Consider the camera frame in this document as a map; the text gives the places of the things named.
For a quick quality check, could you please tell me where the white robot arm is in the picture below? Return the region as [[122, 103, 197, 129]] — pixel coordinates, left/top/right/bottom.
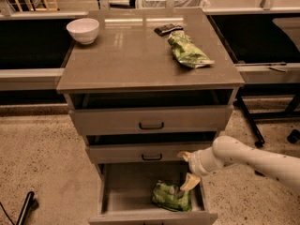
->
[[177, 136, 300, 193]]

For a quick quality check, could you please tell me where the black stand leg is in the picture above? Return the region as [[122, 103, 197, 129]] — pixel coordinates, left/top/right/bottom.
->
[[16, 191, 39, 225]]

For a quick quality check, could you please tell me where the top grey drawer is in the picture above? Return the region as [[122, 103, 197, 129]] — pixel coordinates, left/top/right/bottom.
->
[[69, 105, 233, 135]]

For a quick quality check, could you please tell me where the dark snack packet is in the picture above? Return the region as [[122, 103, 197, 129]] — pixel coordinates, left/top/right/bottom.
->
[[154, 23, 183, 37]]

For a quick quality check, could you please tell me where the bottom grey drawer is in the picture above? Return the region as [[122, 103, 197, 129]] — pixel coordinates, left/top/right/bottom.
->
[[89, 161, 218, 225]]

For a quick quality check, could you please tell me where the grey drawer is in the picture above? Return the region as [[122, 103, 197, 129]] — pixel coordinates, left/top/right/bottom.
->
[[86, 142, 212, 164], [69, 105, 233, 135], [89, 161, 218, 225]]

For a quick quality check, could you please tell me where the white ceramic bowl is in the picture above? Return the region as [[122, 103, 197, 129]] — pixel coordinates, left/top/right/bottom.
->
[[67, 18, 99, 45]]

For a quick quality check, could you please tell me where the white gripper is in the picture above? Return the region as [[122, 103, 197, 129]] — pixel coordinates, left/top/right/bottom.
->
[[177, 147, 224, 191]]

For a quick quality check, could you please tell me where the black caster wheel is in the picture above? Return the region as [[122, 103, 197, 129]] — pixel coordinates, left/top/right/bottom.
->
[[287, 129, 300, 143]]

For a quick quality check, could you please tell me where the green rice chip bag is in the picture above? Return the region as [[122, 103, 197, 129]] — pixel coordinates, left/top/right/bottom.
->
[[152, 180, 192, 212]]

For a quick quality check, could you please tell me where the black table leg frame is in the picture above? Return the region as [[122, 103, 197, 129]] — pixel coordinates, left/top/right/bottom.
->
[[236, 92, 300, 148]]

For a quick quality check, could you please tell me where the middle grey drawer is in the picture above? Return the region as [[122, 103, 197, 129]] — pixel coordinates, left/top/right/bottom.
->
[[86, 142, 212, 164]]

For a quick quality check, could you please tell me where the white wire basket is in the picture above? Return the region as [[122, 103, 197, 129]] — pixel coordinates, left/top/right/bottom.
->
[[137, 0, 210, 8]]

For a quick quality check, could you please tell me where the grey drawer cabinet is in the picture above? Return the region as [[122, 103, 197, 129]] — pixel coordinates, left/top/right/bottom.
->
[[56, 7, 246, 225]]

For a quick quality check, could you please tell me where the green chip bag on counter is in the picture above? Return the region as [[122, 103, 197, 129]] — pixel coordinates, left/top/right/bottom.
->
[[168, 31, 215, 68]]

